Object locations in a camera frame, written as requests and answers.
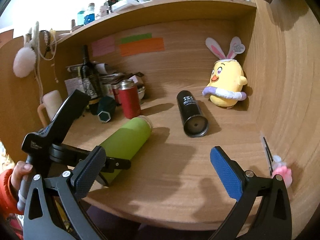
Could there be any green tumbler with black lid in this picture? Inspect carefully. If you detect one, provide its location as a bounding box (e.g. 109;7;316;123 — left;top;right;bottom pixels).
97;115;153;186

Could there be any orange jacket sleeve forearm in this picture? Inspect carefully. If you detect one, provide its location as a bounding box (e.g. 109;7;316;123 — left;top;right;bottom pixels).
0;169;23;218

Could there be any black tumbler lying down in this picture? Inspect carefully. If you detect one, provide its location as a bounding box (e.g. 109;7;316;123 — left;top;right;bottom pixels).
176;90;209;138

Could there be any person's left hand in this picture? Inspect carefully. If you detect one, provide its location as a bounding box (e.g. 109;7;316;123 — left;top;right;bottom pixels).
10;161;33;192

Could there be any dark green hexagonal box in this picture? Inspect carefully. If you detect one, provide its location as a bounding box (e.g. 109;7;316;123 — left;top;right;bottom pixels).
97;96;117;122

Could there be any dark wine bottle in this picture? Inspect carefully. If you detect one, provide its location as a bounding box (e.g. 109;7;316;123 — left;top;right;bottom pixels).
80;45;103;115

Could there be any red thermos steel top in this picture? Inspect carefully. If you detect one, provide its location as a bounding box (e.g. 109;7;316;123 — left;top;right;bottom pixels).
119;79;141;119

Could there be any white fluffy pompom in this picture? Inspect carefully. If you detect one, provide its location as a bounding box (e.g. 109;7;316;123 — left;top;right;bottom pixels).
12;47;36;78

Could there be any pink sticky note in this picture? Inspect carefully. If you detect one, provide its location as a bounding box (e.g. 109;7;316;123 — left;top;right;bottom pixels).
91;36;116;57

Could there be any green sticky note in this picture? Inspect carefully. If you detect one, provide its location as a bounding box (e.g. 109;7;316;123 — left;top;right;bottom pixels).
120;33;152;44

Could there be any orange sticky note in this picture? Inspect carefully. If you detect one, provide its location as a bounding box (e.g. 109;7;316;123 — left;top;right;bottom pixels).
119;37;165;57

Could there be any blue liquid glass bottle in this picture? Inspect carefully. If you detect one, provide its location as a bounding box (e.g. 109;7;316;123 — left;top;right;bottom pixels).
84;3;95;25

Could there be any yellow chick plush toy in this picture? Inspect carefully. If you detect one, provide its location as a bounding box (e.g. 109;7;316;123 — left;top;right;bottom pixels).
202;36;248;108

